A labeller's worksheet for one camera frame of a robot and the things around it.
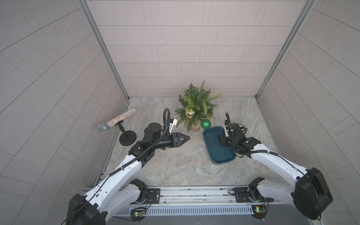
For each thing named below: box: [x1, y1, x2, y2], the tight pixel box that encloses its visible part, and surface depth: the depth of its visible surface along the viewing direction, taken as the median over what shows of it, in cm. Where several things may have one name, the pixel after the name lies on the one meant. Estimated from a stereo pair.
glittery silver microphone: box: [97, 107, 137, 134], surface depth 75 cm
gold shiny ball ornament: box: [185, 108, 196, 119], surface depth 75 cm
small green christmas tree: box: [174, 80, 223, 133], surface depth 75 cm
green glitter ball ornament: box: [200, 117, 212, 130], surface depth 73 cm
